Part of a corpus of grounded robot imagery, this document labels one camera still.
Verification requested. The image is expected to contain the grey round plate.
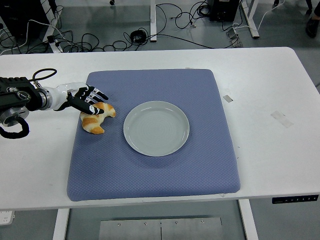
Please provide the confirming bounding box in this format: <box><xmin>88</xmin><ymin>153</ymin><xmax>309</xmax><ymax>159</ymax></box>
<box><xmin>123</xmin><ymin>100</ymin><xmax>191</xmax><ymax>158</ymax></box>

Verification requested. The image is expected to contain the croissant bread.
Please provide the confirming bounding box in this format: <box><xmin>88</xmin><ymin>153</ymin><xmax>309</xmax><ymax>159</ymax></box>
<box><xmin>80</xmin><ymin>101</ymin><xmax>117</xmax><ymax>135</ymax></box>

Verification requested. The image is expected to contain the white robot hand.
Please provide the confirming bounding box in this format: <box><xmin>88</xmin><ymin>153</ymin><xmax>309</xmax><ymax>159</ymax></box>
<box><xmin>49</xmin><ymin>82</ymin><xmax>109</xmax><ymax>116</ymax></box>

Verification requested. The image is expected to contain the person's foot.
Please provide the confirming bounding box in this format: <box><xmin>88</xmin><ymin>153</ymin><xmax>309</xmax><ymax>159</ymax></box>
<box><xmin>305</xmin><ymin>16</ymin><xmax>320</xmax><ymax>39</ymax></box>

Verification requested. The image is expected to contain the black box on floor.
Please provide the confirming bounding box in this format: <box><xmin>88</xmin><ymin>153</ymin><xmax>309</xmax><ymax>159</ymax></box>
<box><xmin>209</xmin><ymin>0</ymin><xmax>240</xmax><ymax>22</ymax></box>

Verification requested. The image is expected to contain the black cabinet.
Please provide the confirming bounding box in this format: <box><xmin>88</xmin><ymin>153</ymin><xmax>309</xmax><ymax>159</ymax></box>
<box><xmin>0</xmin><ymin>0</ymin><xmax>50</xmax><ymax>47</ymax></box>

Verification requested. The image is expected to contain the coiled black cable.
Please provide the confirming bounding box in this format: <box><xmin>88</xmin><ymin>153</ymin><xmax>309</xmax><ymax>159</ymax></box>
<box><xmin>130</xmin><ymin>29</ymin><xmax>148</xmax><ymax>44</ymax></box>

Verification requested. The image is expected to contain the white table leg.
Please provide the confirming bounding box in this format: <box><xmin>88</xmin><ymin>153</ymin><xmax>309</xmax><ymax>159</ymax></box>
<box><xmin>237</xmin><ymin>199</ymin><xmax>260</xmax><ymax>240</ymax></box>
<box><xmin>52</xmin><ymin>208</ymin><xmax>70</xmax><ymax>240</ymax></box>

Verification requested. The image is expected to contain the white power strip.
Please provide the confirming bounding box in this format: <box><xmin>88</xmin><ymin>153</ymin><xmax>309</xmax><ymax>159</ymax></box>
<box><xmin>0</xmin><ymin>210</ymin><xmax>15</xmax><ymax>226</ymax></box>

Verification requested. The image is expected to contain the white background desk leg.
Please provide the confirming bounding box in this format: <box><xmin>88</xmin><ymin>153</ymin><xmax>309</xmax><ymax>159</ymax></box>
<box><xmin>149</xmin><ymin>0</ymin><xmax>158</xmax><ymax>43</ymax></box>
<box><xmin>240</xmin><ymin>0</ymin><xmax>260</xmax><ymax>39</ymax></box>
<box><xmin>40</xmin><ymin>0</ymin><xmax>63</xmax><ymax>54</ymax></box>

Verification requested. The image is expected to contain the grey foot pedal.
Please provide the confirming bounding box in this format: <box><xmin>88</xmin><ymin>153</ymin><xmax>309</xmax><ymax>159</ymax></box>
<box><xmin>226</xmin><ymin>27</ymin><xmax>244</xmax><ymax>48</ymax></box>

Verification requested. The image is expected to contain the large translucent tape piece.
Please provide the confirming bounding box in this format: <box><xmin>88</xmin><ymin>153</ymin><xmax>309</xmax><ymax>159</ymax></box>
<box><xmin>270</xmin><ymin>110</ymin><xmax>294</xmax><ymax>129</ymax></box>

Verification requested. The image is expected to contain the black table control panel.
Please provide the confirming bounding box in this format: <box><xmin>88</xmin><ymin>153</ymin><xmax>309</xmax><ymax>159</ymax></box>
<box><xmin>271</xmin><ymin>195</ymin><xmax>320</xmax><ymax>205</ymax></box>

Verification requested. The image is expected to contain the blue quilted mat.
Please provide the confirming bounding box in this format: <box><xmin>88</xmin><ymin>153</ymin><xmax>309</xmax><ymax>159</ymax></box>
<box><xmin>66</xmin><ymin>68</ymin><xmax>242</xmax><ymax>202</ymax></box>

